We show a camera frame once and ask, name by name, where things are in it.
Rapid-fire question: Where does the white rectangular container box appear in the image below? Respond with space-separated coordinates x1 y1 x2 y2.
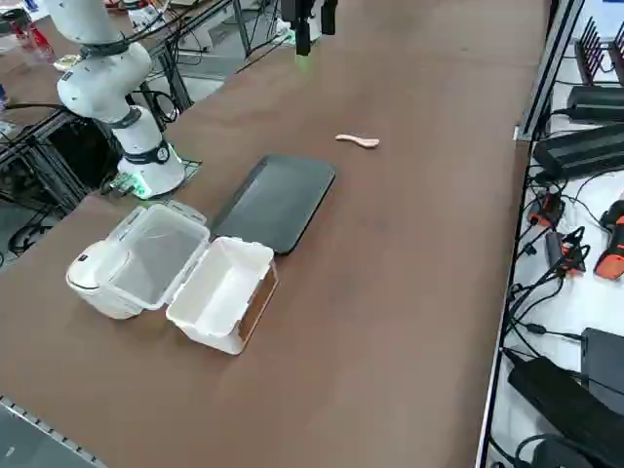
165 236 281 356

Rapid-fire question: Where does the small wooden spoon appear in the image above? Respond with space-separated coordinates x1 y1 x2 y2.
334 133 381 151

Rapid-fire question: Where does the dark grey rectangular tray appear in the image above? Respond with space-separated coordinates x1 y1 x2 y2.
210 153 337 256

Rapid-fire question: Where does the red bottle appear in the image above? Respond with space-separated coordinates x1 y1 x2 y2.
27 22 57 64

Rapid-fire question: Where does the dark red peg rack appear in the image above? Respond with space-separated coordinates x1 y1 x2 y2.
573 16 624 88

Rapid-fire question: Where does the small orange black clamp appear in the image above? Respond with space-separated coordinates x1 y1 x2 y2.
529 192 566 228

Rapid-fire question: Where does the small white round bin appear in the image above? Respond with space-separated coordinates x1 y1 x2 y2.
65 239 147 322

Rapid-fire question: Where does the orange black clip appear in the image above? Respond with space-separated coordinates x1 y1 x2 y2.
559 226 591 277

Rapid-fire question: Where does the orange and black tool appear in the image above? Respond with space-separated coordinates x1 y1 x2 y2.
593 198 624 280

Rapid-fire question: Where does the black flat box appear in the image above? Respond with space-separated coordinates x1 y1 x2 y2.
579 327 624 415

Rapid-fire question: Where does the long black power adapter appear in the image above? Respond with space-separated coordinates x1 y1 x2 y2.
506 355 624 468

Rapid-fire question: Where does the aluminium frame post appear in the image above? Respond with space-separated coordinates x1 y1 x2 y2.
515 0 586 143

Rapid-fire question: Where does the black metal frame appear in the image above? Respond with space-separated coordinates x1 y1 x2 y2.
0 104 123 211

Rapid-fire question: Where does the aluminium rail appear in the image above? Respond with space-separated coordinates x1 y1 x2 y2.
0 393 106 468

